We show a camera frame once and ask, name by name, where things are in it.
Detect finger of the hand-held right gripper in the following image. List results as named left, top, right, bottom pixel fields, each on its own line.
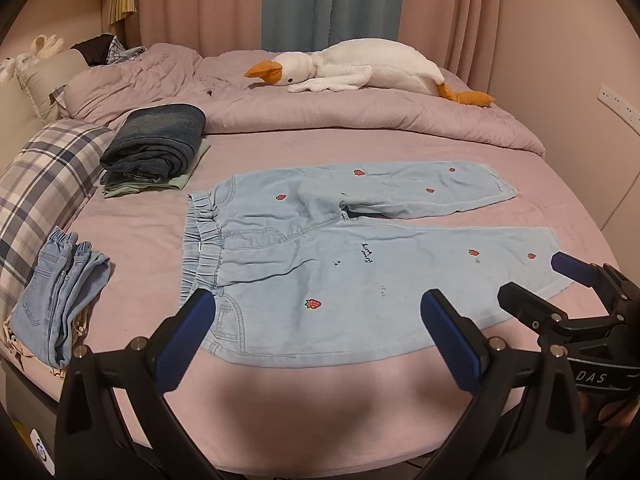
left=551, top=252, right=640, bottom=321
left=497, top=282, right=608, bottom=335

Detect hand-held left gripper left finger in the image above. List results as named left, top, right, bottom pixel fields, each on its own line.
left=54, top=287, right=226, bottom=480

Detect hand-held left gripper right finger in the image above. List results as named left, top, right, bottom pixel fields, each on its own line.
left=419, top=287, right=588, bottom=480

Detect light blue strawberry pants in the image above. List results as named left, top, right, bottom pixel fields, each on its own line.
left=179, top=161, right=576, bottom=368

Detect person's right hand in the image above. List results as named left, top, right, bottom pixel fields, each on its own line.
left=595, top=397, right=633, bottom=428

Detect cream printed cloth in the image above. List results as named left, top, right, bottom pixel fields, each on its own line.
left=0, top=305, right=93, bottom=376

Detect folded light blue jeans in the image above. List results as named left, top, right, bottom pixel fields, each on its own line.
left=10, top=226, right=112, bottom=368

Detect folded green cloth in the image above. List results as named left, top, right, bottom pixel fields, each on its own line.
left=101, top=140, right=212, bottom=198

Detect folded dark blue jeans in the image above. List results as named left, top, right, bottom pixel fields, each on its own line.
left=99, top=103, right=207, bottom=184

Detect plaid pillow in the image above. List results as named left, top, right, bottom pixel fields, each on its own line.
left=0, top=119, right=118, bottom=321

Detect pink quilt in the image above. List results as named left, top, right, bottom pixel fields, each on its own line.
left=64, top=42, right=546, bottom=157

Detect white goose plush toy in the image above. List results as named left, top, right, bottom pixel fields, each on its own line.
left=244, top=39, right=496, bottom=109

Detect beige headboard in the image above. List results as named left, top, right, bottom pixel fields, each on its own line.
left=0, top=75, right=41, bottom=161

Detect pink curtain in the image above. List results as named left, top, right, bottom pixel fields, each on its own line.
left=125, top=0, right=266, bottom=56
left=397, top=0, right=503, bottom=83

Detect plaid shirt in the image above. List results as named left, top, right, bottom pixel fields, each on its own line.
left=105, top=36, right=148, bottom=65

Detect beige pillow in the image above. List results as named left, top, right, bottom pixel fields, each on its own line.
left=15, top=50, right=91, bottom=123

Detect dark cloth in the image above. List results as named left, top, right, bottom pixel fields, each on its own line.
left=70, top=34, right=118, bottom=67

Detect blue curtain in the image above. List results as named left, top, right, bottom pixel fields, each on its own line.
left=261, top=0, right=403, bottom=53

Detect white wall socket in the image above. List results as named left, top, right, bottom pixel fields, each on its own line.
left=598, top=83, right=640, bottom=128

